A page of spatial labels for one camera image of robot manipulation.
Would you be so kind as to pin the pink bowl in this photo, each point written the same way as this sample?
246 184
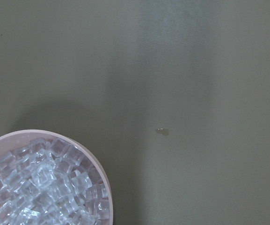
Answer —
17 139

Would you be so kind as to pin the clear ice cubes pile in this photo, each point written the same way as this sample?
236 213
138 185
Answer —
51 183

